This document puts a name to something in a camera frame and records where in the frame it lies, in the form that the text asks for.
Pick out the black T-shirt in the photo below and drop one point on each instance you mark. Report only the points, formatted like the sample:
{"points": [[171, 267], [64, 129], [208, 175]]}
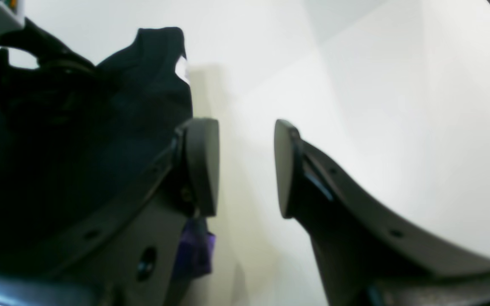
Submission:
{"points": [[70, 141]]}

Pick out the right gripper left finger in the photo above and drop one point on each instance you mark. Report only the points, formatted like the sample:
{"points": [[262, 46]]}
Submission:
{"points": [[124, 253]]}

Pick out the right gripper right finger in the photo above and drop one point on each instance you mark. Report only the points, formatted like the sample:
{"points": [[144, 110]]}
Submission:
{"points": [[366, 254]]}

